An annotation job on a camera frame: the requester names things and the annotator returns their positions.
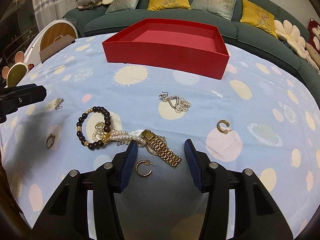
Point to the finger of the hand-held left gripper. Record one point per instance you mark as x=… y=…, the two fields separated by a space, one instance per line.
x=27 y=93

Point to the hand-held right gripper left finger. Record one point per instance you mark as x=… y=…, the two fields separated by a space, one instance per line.
x=130 y=162

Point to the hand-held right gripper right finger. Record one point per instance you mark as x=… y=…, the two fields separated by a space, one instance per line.
x=193 y=165

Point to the gold hoop earring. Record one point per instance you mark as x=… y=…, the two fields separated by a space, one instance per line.
x=137 y=170
x=220 y=129

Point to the gold watch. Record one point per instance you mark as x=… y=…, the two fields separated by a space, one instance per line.
x=165 y=152

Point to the red cardboard box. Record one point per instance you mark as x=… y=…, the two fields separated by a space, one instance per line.
x=162 y=55

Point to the round mirror with pink ears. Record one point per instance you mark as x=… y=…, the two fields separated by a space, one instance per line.
x=16 y=72

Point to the gold openwork pendant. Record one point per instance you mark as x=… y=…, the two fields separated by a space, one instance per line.
x=99 y=126

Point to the brown cardboard sheet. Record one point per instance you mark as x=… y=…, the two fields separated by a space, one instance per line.
x=56 y=50

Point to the white exercise machine wooden disc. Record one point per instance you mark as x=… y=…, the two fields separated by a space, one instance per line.
x=58 y=33

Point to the dark glass cabinet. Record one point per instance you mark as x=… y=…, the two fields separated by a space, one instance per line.
x=15 y=17

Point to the white sheer curtain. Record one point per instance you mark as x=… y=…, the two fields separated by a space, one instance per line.
x=55 y=2

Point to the light blue embroidered cushion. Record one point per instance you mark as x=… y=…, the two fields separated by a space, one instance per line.
x=216 y=1
x=125 y=0

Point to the green sofa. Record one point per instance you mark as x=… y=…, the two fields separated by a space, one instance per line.
x=232 y=30

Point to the dark blue patterned cloth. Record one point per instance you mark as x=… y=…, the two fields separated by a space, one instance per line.
x=287 y=44

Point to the white petal-shaped cushion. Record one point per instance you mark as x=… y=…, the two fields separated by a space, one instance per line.
x=290 y=33

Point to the red monkey plush toy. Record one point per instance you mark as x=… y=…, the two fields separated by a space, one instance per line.
x=313 y=32

